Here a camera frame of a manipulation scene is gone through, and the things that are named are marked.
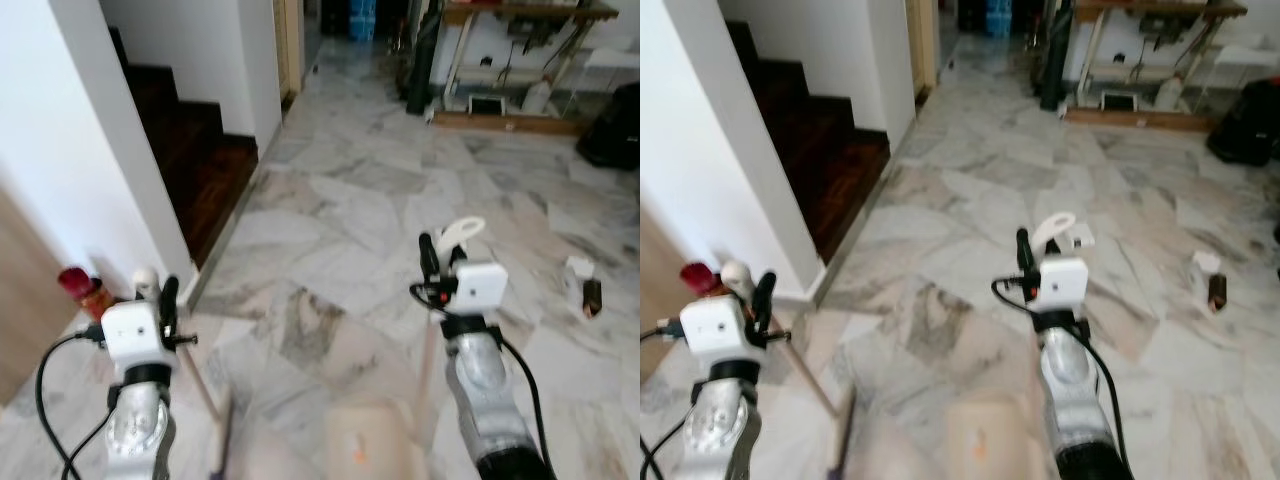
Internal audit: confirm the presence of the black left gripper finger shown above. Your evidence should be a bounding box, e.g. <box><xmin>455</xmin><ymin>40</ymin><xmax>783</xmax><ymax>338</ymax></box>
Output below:
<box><xmin>751</xmin><ymin>269</ymin><xmax>779</xmax><ymax>337</ymax></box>
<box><xmin>158</xmin><ymin>276</ymin><xmax>182</xmax><ymax>339</ymax></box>

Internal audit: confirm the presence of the beige handled broom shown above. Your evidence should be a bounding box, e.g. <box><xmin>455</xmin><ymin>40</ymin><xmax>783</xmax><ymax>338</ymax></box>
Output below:
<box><xmin>722</xmin><ymin>259</ymin><xmax>859</xmax><ymax>480</ymax></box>
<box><xmin>132</xmin><ymin>266</ymin><xmax>239</xmax><ymax>480</ymax></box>

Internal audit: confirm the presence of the beige long-handled dustpan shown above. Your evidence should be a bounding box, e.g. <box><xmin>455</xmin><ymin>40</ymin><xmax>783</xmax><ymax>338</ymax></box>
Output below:
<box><xmin>942</xmin><ymin>211</ymin><xmax>1078</xmax><ymax>480</ymax></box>
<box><xmin>322</xmin><ymin>216</ymin><xmax>488</xmax><ymax>480</ymax></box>

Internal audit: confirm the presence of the red-capped brown bottle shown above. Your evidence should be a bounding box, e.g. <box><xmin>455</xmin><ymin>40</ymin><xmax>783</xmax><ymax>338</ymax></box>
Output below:
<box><xmin>57</xmin><ymin>266</ymin><xmax>117</xmax><ymax>323</ymax></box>
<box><xmin>679</xmin><ymin>261</ymin><xmax>728</xmax><ymax>299</ymax></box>

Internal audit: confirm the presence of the light wooden cabinet panel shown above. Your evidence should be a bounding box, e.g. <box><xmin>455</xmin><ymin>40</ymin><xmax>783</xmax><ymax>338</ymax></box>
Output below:
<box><xmin>0</xmin><ymin>185</ymin><xmax>83</xmax><ymax>406</ymax></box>
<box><xmin>640</xmin><ymin>205</ymin><xmax>683</xmax><ymax>386</ymax></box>

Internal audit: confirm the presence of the dark wooden staircase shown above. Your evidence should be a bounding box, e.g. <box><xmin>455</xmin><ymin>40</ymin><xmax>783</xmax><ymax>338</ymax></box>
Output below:
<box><xmin>724</xmin><ymin>20</ymin><xmax>892</xmax><ymax>266</ymax></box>
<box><xmin>105</xmin><ymin>25</ymin><xmax>260</xmax><ymax>269</ymax></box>

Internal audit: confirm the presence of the dark tall cylinder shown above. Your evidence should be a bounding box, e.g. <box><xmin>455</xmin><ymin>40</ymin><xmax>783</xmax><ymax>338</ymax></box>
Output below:
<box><xmin>405</xmin><ymin>0</ymin><xmax>442</xmax><ymax>117</ymax></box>
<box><xmin>1038</xmin><ymin>0</ymin><xmax>1075</xmax><ymax>113</ymax></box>

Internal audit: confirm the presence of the black bin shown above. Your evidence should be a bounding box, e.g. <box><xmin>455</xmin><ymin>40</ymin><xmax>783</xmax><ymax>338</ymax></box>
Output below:
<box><xmin>576</xmin><ymin>80</ymin><xmax>641</xmax><ymax>171</ymax></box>
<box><xmin>1205</xmin><ymin>77</ymin><xmax>1280</xmax><ymax>167</ymax></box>

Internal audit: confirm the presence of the wooden shelf table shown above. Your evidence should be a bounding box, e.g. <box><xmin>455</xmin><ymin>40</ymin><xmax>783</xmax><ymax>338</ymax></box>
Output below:
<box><xmin>1062</xmin><ymin>0</ymin><xmax>1249</xmax><ymax>133</ymax></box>
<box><xmin>432</xmin><ymin>0</ymin><xmax>623</xmax><ymax>137</ymax></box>

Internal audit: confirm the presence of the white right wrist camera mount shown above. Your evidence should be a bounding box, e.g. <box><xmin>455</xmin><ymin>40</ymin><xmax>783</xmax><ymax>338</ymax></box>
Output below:
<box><xmin>450</xmin><ymin>260</ymin><xmax>510</xmax><ymax>317</ymax></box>
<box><xmin>1035</xmin><ymin>256</ymin><xmax>1090</xmax><ymax>314</ymax></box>

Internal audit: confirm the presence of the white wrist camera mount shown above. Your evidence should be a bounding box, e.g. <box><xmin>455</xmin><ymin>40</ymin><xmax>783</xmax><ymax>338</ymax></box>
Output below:
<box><xmin>450</xmin><ymin>260</ymin><xmax>510</xmax><ymax>317</ymax></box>
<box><xmin>1035</xmin><ymin>256</ymin><xmax>1090</xmax><ymax>314</ymax></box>
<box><xmin>100</xmin><ymin>299</ymin><xmax>183</xmax><ymax>369</ymax></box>
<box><xmin>680</xmin><ymin>296</ymin><xmax>769</xmax><ymax>363</ymax></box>

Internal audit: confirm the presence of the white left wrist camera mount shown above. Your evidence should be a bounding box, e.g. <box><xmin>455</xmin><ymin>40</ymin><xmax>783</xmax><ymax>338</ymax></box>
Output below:
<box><xmin>680</xmin><ymin>296</ymin><xmax>769</xmax><ymax>363</ymax></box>
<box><xmin>100</xmin><ymin>299</ymin><xmax>183</xmax><ymax>369</ymax></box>

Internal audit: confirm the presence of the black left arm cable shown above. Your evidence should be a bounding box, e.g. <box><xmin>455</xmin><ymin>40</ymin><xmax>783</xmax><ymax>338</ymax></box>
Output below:
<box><xmin>640</xmin><ymin>318</ymin><xmax>701</xmax><ymax>480</ymax></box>
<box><xmin>35</xmin><ymin>326</ymin><xmax>111</xmax><ymax>480</ymax></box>

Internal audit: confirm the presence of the wooden door frame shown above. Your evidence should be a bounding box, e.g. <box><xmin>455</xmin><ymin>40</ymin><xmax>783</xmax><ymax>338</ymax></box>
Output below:
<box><xmin>273</xmin><ymin>0</ymin><xmax>307</xmax><ymax>106</ymax></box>
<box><xmin>904</xmin><ymin>0</ymin><xmax>941</xmax><ymax>103</ymax></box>

